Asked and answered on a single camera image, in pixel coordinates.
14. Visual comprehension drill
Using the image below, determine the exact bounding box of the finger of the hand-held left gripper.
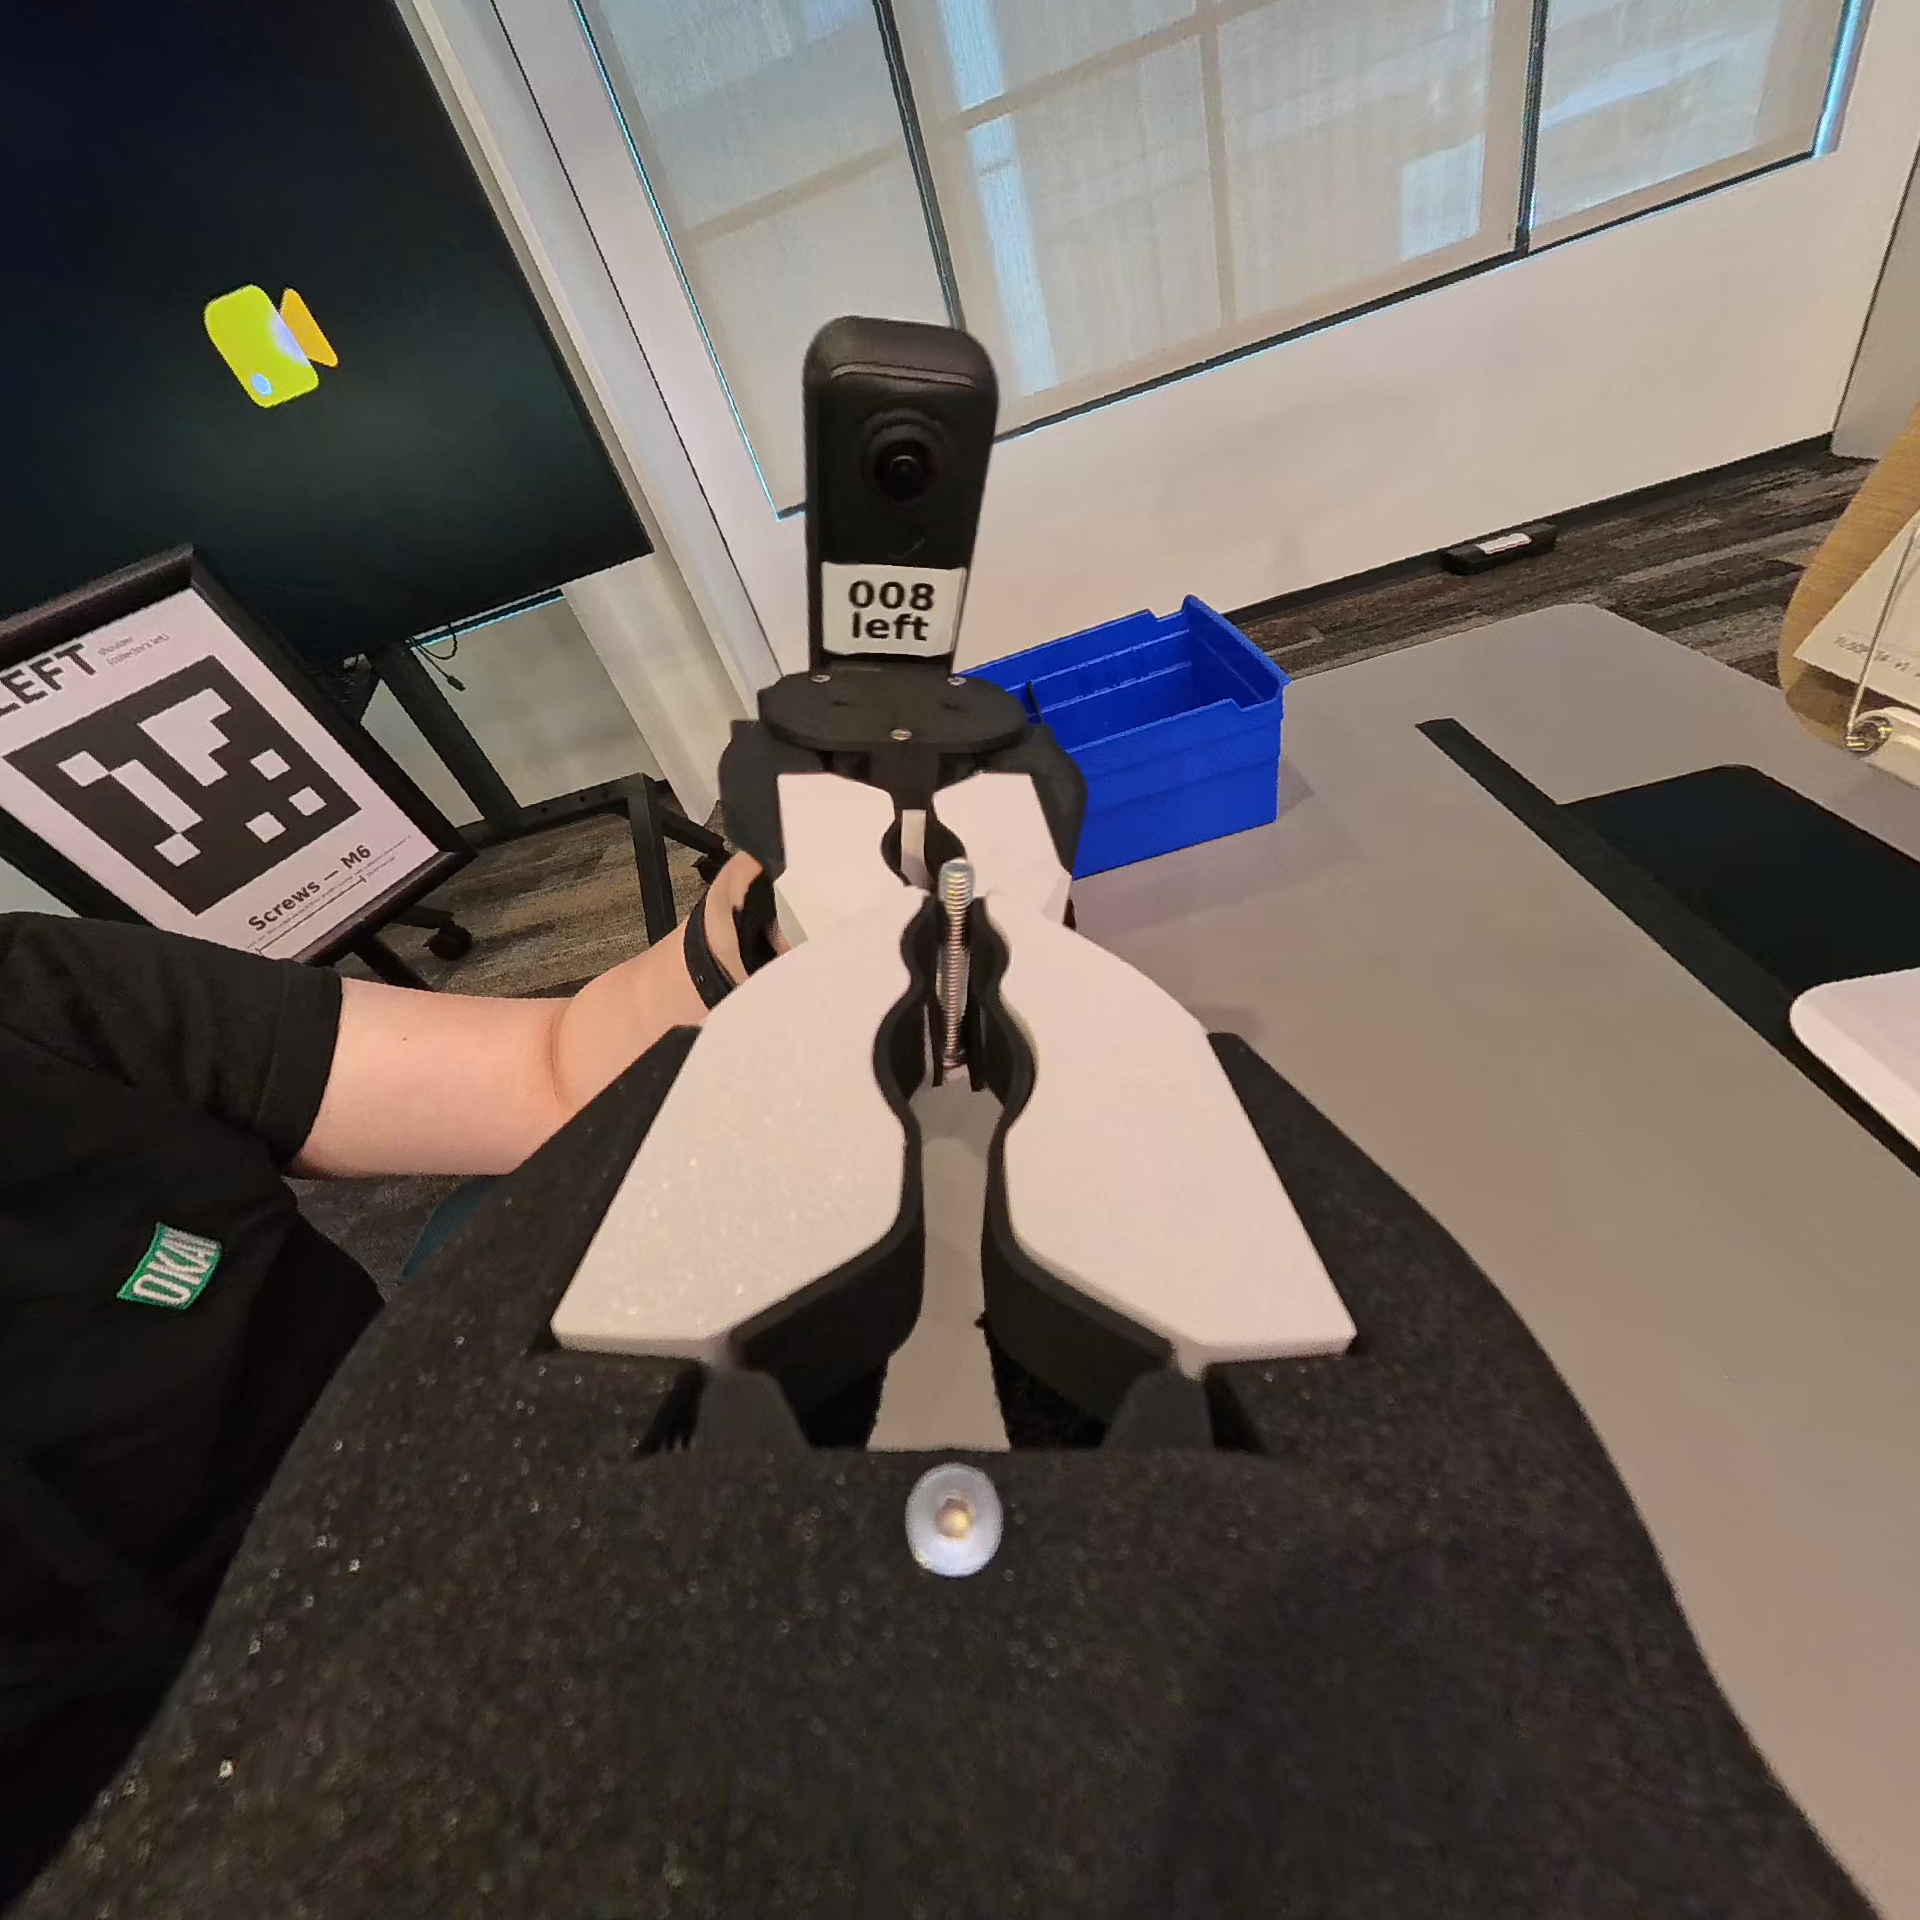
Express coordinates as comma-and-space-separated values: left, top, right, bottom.
775, 767, 923, 954
929, 766, 1076, 928

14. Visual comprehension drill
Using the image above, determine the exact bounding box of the black framed poster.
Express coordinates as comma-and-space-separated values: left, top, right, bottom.
0, 543, 480, 965

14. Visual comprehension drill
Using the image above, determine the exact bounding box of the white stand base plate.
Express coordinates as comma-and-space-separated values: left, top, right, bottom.
1789, 510, 1920, 1157

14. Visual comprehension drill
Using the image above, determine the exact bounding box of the black wall screen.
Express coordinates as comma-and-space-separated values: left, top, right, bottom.
0, 0, 655, 670

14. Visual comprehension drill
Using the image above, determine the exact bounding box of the blue bin with divider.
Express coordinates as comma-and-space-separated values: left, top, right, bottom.
959, 595, 1291, 880

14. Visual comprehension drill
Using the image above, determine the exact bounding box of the person's left hand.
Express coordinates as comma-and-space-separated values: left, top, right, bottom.
703, 854, 792, 975

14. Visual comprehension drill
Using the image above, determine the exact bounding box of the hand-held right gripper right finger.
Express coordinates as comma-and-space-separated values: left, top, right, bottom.
976, 896, 1359, 1445

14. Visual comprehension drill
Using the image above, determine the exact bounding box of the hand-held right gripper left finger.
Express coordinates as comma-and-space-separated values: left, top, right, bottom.
549, 886, 935, 1451

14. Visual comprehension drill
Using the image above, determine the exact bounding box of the grey desk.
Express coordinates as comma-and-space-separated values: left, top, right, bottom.
1048, 598, 1920, 1920

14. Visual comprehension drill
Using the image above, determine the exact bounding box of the dark office chair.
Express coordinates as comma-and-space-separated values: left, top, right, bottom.
381, 1171, 513, 1296

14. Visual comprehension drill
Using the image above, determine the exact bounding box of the black cable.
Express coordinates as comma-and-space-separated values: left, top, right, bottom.
335, 626, 471, 695

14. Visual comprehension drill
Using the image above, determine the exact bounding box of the black rolling stand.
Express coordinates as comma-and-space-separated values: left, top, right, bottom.
335, 591, 736, 965

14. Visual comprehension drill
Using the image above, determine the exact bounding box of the light wooden board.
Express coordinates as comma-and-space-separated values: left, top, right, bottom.
1776, 450, 1920, 748

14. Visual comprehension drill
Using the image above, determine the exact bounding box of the white framed window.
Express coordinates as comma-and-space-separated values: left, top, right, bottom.
576, 0, 1869, 442

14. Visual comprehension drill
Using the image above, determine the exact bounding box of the silver bolt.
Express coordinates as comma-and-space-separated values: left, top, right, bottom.
933, 858, 985, 1076

